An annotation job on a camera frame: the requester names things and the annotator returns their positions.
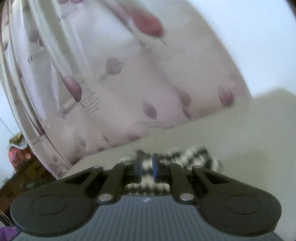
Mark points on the red patterned cloth bundle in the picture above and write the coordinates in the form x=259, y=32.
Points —
x=19, y=152

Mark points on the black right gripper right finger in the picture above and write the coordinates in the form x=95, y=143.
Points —
x=228, y=205

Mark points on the beige mesh bed mat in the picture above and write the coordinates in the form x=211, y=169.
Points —
x=254, y=141

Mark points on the purple cloth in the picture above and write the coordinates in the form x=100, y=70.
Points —
x=7, y=233

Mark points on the brown wooden cabinet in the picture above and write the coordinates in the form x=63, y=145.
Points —
x=29, y=172

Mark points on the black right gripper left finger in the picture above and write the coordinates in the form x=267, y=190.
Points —
x=65, y=205

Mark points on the pink floral quilt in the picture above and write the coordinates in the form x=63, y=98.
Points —
x=82, y=77

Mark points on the black white knitted garment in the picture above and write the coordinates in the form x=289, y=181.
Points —
x=186, y=158

